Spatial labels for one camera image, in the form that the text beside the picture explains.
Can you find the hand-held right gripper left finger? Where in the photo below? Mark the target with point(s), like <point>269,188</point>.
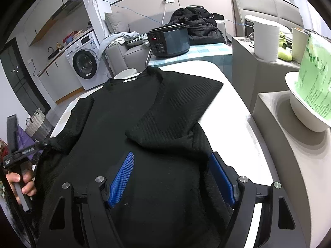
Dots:
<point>121,178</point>

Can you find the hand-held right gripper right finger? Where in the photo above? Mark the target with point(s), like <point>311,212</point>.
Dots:
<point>222,180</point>

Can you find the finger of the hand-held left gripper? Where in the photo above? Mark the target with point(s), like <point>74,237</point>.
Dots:
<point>47,142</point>

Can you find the black knit sweater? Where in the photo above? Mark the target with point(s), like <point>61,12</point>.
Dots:
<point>155,134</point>

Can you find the person's left hand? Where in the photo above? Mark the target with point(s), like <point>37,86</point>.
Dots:
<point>29,188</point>

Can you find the woven laundry basket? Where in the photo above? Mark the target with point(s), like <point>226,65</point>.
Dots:
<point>38,126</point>

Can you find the purple bag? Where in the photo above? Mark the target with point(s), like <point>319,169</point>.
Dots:
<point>25,139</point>

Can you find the beige checked tablecloth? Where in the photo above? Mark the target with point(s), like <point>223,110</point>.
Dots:
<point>232,124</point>

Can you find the grey low shelf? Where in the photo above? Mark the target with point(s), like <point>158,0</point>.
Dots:
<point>284,160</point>

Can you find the black glass door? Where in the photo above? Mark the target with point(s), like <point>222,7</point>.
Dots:
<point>18,82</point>

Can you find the kitchen counter with cabinets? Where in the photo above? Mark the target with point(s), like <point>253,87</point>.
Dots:
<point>57,72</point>

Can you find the white washing machine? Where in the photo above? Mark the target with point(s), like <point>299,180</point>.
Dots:
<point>82,63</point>

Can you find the black faucet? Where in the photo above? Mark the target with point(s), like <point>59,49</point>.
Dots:
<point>50,49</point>

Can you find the white chair back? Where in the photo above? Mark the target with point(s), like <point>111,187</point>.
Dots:
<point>126,72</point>

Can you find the colourful plastic basins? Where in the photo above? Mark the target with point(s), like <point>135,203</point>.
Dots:
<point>71,37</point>

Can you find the white bowl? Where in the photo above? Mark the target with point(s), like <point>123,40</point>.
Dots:
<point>307,113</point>

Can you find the grey side cabinet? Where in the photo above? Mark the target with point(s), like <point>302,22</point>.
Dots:
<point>243,69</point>

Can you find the light grey hoodie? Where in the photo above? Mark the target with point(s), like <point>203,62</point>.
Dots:
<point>113,37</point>

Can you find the grey sofa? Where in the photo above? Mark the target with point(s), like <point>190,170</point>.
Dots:
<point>137,54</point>

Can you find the blue checked cloth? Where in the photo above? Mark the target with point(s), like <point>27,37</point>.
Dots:
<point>206,54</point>

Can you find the white upper cupboards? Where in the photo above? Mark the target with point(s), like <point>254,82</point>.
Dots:
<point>46,13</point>

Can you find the houndstooth cushion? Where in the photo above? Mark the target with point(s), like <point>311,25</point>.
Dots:
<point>137,39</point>

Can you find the range hood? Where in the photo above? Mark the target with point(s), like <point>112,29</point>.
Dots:
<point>69,6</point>

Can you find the grey sofa cushion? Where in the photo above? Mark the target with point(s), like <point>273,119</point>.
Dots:
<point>116,22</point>

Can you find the green packet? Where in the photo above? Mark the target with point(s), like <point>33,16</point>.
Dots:
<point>316,77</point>

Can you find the yellow green object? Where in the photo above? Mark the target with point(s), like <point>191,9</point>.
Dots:
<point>284,53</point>

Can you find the white cylindrical canister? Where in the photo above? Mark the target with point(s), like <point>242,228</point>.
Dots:
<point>266,41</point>

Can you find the black electric pressure cooker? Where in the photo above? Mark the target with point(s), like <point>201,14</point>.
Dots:
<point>175,41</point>

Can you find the cream cylindrical canister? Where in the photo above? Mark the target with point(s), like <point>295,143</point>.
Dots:
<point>298,46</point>

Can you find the white wall socket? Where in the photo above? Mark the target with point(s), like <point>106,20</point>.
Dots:
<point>168,0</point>

